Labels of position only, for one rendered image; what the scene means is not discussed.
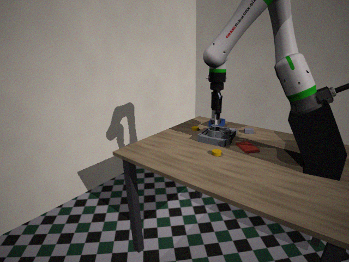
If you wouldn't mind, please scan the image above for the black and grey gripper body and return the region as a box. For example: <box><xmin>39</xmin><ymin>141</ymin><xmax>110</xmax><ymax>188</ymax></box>
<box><xmin>210</xmin><ymin>83</ymin><xmax>224</xmax><ymax>99</ymax></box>

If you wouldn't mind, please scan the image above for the grey metal gear case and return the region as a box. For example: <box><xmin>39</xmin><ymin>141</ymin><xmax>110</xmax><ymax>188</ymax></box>
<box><xmin>197</xmin><ymin>124</ymin><xmax>238</xmax><ymax>147</ymax></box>

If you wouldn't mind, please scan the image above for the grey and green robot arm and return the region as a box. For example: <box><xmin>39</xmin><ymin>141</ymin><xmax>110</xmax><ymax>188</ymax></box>
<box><xmin>203</xmin><ymin>0</ymin><xmax>349</xmax><ymax>116</ymax></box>

